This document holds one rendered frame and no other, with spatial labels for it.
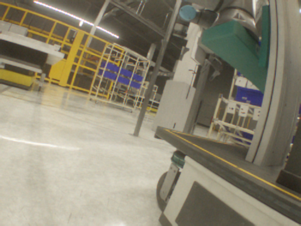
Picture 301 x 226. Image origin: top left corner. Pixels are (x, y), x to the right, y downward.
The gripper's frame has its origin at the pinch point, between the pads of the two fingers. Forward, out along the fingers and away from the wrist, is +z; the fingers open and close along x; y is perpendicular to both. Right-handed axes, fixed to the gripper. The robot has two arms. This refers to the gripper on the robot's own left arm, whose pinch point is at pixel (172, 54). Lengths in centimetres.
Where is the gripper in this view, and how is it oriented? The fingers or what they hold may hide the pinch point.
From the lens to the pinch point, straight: 108.7
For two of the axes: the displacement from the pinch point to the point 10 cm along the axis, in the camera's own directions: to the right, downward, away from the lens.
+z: -2.8, 8.4, 4.6
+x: -9.5, -1.7, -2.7
